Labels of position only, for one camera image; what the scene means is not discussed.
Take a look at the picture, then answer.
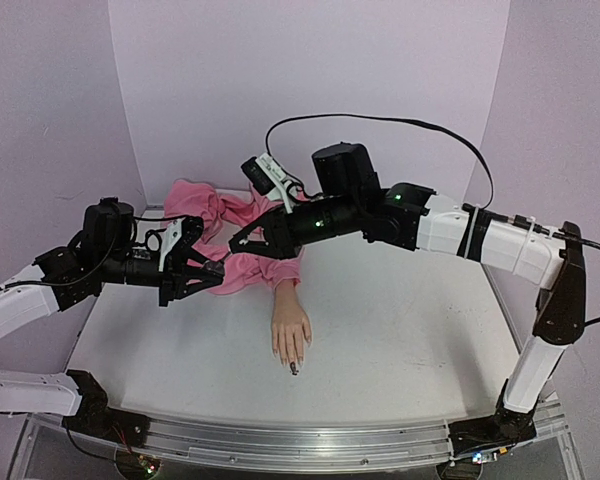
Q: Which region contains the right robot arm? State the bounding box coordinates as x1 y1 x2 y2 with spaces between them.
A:
229 143 586 453

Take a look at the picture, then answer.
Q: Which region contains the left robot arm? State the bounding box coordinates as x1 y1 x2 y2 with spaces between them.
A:
0 197 225 447

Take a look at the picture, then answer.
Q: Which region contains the pink hoodie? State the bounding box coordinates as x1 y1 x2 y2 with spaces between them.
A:
158 169 315 297

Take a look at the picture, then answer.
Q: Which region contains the mannequin hand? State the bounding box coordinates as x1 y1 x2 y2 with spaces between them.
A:
271 280 313 376

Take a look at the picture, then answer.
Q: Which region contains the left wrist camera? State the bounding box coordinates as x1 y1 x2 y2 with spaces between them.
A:
143 215 204 271

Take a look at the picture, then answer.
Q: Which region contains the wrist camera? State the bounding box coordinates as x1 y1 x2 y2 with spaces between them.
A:
143 215 204 271
240 153 307 213

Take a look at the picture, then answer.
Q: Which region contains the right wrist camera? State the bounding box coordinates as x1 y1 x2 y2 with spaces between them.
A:
240 153 307 213

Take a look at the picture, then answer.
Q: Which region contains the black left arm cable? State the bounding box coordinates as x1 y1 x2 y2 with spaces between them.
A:
0 209 176 301

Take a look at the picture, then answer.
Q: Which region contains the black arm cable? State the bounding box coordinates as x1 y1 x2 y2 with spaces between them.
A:
264 114 600 326
0 209 176 301

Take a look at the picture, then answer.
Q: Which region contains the aluminium front rail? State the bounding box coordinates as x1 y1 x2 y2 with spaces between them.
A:
9 401 583 479

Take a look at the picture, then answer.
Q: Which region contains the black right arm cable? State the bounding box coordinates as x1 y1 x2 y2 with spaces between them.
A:
264 114 600 326

